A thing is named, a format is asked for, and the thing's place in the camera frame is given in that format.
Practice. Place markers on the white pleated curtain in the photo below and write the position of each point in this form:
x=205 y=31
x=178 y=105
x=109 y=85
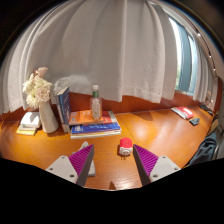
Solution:
x=100 y=46

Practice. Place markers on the window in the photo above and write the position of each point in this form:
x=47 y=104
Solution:
x=185 y=56

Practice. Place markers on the flat blue book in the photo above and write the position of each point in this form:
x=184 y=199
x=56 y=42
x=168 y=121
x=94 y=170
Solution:
x=95 y=128

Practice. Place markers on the dark jacket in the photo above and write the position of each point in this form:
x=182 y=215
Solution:
x=205 y=150

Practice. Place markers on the red and white booklet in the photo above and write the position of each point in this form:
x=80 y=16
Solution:
x=182 y=112

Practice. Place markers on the white and pink flower bouquet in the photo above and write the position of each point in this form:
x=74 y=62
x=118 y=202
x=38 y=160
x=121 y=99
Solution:
x=37 y=88

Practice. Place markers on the red and white charger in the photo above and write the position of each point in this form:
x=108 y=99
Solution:
x=125 y=146

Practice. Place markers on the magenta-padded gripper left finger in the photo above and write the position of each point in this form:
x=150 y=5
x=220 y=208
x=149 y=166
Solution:
x=63 y=166

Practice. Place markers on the upright dark blue book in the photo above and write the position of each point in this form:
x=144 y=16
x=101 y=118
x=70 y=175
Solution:
x=64 y=108

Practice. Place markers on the white power strip plug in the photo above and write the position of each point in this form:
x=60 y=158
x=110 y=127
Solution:
x=83 y=145

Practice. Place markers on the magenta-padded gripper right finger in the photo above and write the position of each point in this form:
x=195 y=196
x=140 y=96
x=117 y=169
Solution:
x=163 y=166

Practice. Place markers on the white book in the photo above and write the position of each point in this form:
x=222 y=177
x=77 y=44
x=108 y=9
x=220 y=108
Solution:
x=30 y=119

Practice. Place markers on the clear bottle with green cap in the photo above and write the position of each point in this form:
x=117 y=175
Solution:
x=96 y=105

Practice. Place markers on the yellow book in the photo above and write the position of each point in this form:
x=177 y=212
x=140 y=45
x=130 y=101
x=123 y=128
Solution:
x=26 y=131

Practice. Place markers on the large white magazine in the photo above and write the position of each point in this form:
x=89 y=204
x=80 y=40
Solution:
x=96 y=134

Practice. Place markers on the red book in stack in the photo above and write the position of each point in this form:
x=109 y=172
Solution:
x=108 y=117

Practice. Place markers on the orange book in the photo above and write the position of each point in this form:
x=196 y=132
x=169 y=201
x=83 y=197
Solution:
x=80 y=117

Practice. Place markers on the small dark object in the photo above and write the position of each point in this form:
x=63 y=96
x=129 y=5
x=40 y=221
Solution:
x=194 y=121

